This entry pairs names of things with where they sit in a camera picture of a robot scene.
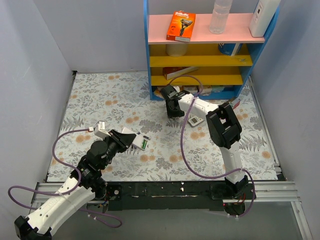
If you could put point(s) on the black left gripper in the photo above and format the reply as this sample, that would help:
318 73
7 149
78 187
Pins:
119 141

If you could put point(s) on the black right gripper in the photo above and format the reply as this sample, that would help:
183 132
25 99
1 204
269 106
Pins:
171 105

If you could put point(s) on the white remote with display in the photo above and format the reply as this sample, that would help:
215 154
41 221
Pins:
137 142

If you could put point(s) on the green battery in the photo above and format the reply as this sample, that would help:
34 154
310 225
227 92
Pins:
144 144

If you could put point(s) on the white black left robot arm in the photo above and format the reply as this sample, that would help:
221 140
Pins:
84 184

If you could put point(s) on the white air conditioner remote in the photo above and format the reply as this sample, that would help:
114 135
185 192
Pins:
195 121

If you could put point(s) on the yellow sponge pack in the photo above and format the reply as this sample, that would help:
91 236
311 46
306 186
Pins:
158 94

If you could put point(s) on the red white carton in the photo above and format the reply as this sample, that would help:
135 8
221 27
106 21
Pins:
172 72

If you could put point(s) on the floral table mat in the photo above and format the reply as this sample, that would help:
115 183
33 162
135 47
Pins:
175 151

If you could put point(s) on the blue shelf unit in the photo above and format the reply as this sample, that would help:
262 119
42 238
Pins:
215 68

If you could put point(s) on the white cup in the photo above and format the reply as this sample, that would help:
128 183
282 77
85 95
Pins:
176 50

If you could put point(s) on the red white toothpaste box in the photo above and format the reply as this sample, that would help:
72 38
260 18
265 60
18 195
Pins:
234 102

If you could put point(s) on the orange razor box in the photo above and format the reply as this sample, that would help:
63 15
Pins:
181 27

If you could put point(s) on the blue white can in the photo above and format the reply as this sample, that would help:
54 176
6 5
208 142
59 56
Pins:
229 49

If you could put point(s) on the clear plastic bottle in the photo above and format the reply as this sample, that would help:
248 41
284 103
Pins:
219 16

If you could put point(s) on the white rectangular device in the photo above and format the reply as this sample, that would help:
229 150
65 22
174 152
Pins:
263 14

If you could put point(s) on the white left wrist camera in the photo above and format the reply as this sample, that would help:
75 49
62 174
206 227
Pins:
99 130

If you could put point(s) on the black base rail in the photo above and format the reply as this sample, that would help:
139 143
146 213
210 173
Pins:
191 195

